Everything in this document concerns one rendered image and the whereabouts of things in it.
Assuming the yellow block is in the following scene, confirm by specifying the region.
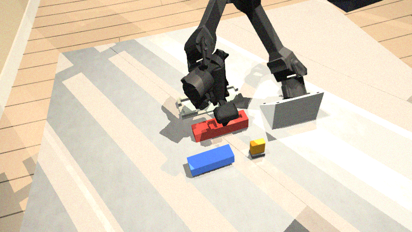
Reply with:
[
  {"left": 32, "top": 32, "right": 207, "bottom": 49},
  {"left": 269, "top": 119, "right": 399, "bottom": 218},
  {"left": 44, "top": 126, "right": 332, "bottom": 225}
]
[{"left": 250, "top": 138, "right": 266, "bottom": 154}]

